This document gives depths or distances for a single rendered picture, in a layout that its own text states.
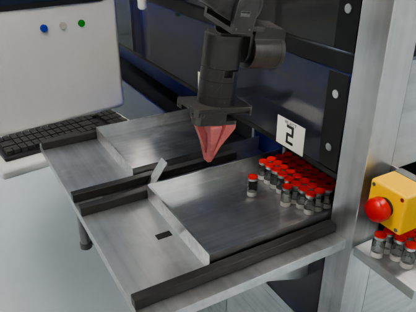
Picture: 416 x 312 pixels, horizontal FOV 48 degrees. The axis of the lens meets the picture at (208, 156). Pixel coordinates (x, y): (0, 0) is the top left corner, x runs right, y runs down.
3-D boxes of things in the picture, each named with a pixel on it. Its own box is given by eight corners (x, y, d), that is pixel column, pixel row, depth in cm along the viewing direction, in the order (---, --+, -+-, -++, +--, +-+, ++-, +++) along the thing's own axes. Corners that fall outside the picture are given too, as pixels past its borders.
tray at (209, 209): (277, 161, 113) (278, 148, 111) (357, 214, 93) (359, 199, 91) (147, 199, 98) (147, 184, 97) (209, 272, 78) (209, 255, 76)
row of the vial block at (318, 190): (271, 172, 108) (272, 155, 106) (325, 210, 94) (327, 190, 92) (263, 174, 107) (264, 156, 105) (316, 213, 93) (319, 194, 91)
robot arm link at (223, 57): (198, 21, 68) (218, 28, 64) (237, 23, 72) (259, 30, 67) (193, 68, 71) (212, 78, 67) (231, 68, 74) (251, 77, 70)
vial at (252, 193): (253, 190, 100) (254, 173, 99) (259, 195, 99) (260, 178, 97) (244, 194, 100) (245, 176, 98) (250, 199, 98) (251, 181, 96)
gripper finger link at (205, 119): (230, 167, 74) (239, 111, 71) (191, 173, 71) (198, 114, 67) (209, 151, 80) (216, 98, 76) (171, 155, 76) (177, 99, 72)
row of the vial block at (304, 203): (263, 174, 107) (264, 156, 105) (316, 213, 93) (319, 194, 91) (255, 177, 106) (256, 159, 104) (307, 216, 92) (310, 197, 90)
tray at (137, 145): (208, 115, 139) (208, 104, 138) (258, 148, 119) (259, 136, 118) (97, 138, 124) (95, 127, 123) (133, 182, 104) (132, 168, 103)
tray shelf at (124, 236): (200, 116, 144) (200, 109, 143) (375, 236, 90) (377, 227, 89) (40, 150, 123) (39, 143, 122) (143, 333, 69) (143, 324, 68)
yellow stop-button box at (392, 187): (394, 202, 82) (401, 166, 79) (428, 223, 77) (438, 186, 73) (363, 215, 79) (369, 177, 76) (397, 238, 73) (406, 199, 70)
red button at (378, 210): (376, 210, 77) (380, 189, 76) (395, 221, 74) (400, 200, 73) (359, 216, 76) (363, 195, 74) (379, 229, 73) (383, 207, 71)
